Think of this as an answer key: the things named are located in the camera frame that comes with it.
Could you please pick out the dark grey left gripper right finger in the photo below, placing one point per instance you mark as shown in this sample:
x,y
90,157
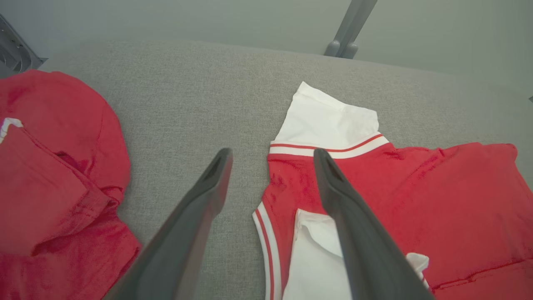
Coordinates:
x,y
366,258

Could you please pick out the red white numbered jersey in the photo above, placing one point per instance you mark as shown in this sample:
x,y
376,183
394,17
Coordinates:
x,y
437,200

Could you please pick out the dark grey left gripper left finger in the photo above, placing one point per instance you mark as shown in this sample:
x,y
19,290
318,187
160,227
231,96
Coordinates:
x,y
175,258

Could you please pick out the red shorts white stripe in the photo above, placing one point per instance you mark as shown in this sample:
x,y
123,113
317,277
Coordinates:
x,y
54,175

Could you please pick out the grey metal wheeled stand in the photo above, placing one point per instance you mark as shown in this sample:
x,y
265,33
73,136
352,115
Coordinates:
x,y
14,54

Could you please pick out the grey metal partition post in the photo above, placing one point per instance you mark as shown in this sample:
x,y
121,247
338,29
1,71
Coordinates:
x,y
349,29

